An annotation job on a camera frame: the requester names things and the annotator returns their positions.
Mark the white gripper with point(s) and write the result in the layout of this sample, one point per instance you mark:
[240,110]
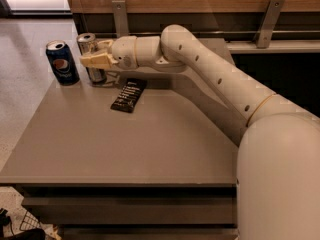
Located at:
[124,53]

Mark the silver redbull can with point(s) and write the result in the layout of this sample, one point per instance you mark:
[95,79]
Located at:
[87,43]

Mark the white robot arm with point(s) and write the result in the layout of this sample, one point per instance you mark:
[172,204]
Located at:
[278,163]

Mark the blue pepsi can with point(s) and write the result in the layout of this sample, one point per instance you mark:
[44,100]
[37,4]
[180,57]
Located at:
[62,62]

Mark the black snack bar wrapper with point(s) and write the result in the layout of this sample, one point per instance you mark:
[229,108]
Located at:
[129,95]

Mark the grey drawer cabinet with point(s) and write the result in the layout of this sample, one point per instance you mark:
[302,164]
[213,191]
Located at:
[179,142]

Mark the upper grey drawer front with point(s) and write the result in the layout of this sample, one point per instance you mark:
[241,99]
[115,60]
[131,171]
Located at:
[116,211]

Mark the grey drawer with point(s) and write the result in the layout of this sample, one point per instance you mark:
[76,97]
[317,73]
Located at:
[116,211]
[149,234]

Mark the lower grey drawer front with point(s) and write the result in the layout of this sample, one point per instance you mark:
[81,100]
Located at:
[149,234]

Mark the horizontal metal rail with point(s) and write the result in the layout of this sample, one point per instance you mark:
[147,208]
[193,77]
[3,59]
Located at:
[250,35]

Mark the left metal bracket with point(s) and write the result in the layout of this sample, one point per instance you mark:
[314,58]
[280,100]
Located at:
[120,17]

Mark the metal bracket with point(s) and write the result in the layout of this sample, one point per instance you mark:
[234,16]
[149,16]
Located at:
[264,34]
[120,17]

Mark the right metal bracket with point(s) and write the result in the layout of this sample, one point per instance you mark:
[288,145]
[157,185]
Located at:
[264,34]

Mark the black wire basket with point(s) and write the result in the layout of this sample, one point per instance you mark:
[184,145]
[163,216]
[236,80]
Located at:
[29,222]

